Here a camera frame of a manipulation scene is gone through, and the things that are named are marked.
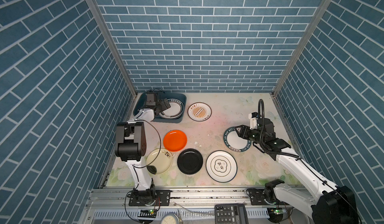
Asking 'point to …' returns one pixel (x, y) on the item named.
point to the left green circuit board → (147, 213)
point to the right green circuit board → (277, 211)
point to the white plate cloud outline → (221, 166)
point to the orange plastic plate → (175, 140)
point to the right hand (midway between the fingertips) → (237, 126)
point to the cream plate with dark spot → (161, 159)
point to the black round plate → (190, 161)
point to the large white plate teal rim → (176, 110)
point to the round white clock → (170, 218)
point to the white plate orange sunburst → (199, 111)
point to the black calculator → (230, 213)
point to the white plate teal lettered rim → (234, 142)
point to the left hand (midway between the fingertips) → (163, 103)
